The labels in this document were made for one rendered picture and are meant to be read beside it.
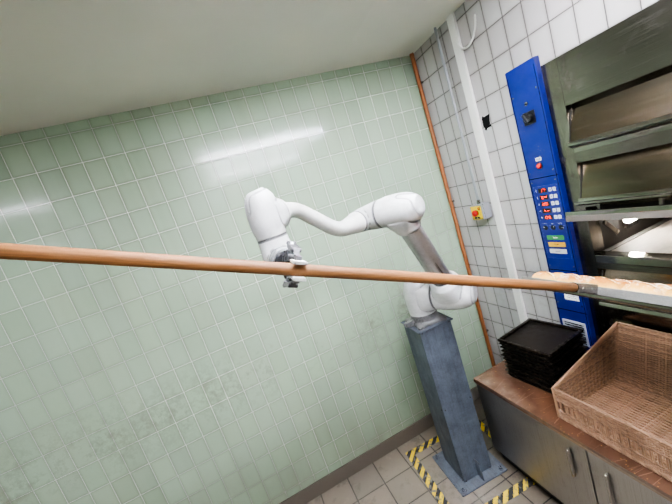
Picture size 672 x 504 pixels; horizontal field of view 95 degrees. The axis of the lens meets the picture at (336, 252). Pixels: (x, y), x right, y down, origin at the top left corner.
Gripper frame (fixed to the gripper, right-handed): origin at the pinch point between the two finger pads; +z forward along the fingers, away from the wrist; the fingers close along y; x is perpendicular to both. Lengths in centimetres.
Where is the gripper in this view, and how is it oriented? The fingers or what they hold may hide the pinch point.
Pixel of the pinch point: (298, 269)
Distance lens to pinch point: 73.9
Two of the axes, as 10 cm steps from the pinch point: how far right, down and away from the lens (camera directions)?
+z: 3.0, 0.6, -9.5
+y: -0.9, 10.0, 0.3
